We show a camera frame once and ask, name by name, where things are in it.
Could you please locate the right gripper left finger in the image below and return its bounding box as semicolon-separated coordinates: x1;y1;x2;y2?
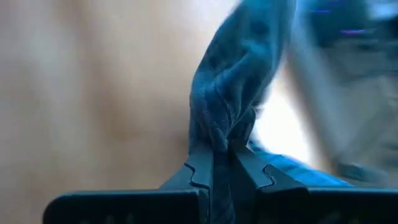
160;146;215;200

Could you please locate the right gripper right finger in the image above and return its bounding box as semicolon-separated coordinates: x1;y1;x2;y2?
229;145;308;224

